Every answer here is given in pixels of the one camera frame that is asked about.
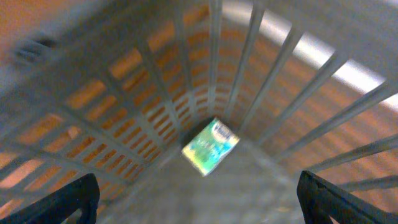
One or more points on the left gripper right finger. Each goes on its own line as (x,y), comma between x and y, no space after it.
(323,202)

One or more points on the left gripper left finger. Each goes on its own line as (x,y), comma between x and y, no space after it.
(82,194)

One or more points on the small green tissue packet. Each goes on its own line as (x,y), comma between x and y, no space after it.
(210,146)

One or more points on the grey plastic mesh basket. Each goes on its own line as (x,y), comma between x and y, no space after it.
(118,88)

